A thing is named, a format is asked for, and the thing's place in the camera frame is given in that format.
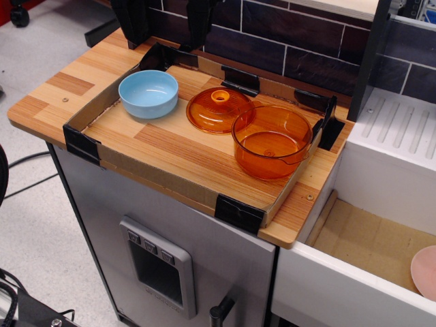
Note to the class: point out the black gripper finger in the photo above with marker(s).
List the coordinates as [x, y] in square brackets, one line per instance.
[199, 14]
[132, 17]

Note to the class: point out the orange transparent pot lid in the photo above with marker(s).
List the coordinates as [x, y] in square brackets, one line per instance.
[214, 110]

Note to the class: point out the orange transparent pot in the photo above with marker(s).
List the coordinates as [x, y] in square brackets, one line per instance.
[270, 142]

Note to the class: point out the black metal floor bar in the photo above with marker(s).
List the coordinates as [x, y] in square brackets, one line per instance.
[97, 34]

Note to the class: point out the light blue bowl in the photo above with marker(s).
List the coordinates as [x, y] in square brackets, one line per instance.
[149, 94]

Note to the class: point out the black caster wheel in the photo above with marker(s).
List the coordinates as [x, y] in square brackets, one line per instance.
[19, 15]

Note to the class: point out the cardboard fence with black tape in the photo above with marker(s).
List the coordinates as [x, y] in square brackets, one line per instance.
[175, 158]

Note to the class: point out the grey toy dishwasher cabinet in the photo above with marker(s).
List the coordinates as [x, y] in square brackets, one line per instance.
[162, 262]

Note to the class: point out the white toy sink unit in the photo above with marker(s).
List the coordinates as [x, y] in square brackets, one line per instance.
[351, 264]

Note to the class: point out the pink plate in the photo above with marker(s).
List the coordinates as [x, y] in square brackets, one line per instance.
[423, 272]

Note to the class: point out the black cabinet door handle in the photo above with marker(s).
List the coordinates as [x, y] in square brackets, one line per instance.
[218, 314]

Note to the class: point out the black equipment with cables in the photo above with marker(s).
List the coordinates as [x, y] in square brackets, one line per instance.
[19, 308]

